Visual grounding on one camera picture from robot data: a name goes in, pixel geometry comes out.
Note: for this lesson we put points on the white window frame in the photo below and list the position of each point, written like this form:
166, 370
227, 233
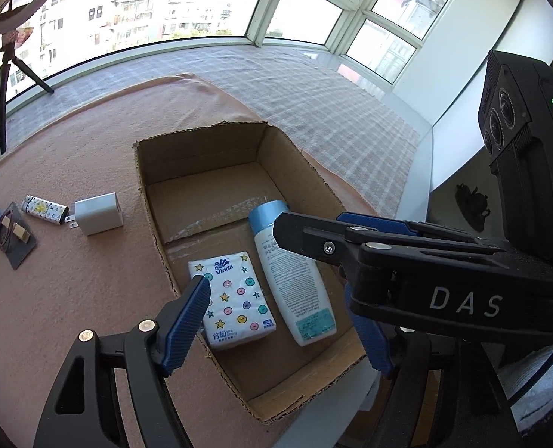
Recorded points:
262, 14

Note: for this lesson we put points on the small wooden clip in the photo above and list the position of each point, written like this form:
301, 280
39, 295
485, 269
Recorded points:
19, 231

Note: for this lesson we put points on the white textured cloth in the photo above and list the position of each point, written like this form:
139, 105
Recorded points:
538, 392

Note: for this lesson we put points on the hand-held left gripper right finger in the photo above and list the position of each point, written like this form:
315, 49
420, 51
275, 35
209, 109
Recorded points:
373, 347

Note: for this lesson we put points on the star print tissue pack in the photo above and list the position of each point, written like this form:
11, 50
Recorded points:
239, 298

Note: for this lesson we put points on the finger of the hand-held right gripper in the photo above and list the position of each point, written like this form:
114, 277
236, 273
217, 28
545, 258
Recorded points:
314, 240
374, 221

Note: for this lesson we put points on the white bottle with blue cap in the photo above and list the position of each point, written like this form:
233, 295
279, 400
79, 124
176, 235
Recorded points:
290, 289

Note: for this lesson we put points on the dark grey card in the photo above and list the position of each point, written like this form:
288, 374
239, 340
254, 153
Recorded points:
20, 252

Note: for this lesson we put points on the brown cardboard box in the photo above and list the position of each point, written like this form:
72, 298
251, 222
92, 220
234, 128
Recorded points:
201, 205

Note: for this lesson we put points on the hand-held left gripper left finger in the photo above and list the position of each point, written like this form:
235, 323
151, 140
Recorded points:
187, 322

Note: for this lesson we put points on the white patterned lighter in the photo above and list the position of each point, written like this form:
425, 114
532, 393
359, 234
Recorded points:
43, 208

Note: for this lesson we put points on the white wall charger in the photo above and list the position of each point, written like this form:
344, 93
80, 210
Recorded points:
99, 214

